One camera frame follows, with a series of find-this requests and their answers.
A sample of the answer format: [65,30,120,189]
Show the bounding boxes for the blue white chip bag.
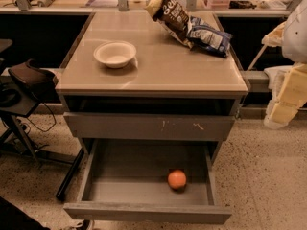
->
[186,16,232,58]

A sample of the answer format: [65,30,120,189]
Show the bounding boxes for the closed top drawer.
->
[64,112,234,141]

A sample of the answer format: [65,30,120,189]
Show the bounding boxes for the dark brown bag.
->
[8,60,59,103]

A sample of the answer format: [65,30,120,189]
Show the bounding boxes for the open middle drawer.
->
[64,139,231,224]

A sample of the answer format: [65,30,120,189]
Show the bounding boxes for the brown chip bag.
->
[146,0,193,48]

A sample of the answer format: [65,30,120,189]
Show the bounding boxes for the black cable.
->
[24,101,58,133]

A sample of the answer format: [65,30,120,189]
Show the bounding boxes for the orange fruit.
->
[168,170,187,190]

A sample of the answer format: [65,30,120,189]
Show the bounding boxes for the white paper bowl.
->
[93,41,136,69]

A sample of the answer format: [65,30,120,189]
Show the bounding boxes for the white stick with black tip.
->
[247,45,267,71]

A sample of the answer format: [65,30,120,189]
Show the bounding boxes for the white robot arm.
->
[262,0,307,129]

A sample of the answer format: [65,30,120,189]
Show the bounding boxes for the grey drawer cabinet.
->
[56,11,248,157]

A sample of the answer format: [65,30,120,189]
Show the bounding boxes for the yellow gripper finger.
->
[264,63,307,129]
[262,22,286,47]

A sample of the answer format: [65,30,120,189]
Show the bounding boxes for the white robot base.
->
[264,65,292,90]

